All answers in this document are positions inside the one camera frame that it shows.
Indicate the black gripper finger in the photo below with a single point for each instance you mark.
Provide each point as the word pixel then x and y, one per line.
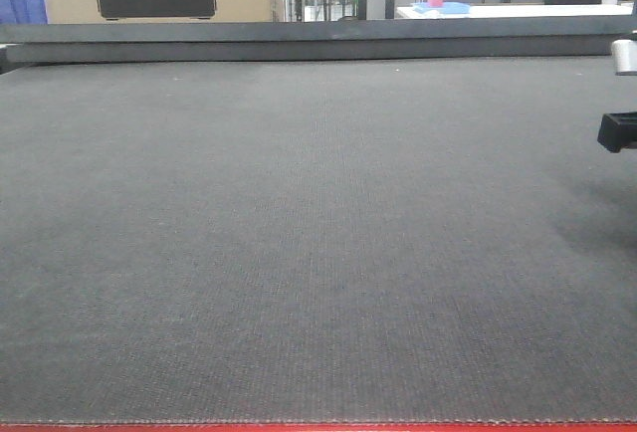
pixel 618 131

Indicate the blue bin at left edge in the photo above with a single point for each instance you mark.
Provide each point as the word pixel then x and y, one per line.
pixel 23 12

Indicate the white table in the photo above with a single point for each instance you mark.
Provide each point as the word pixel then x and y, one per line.
pixel 529 11

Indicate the flat blue tray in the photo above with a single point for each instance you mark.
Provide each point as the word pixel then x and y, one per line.
pixel 446 9

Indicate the dark conveyor side rail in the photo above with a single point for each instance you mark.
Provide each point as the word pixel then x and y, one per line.
pixel 327 41

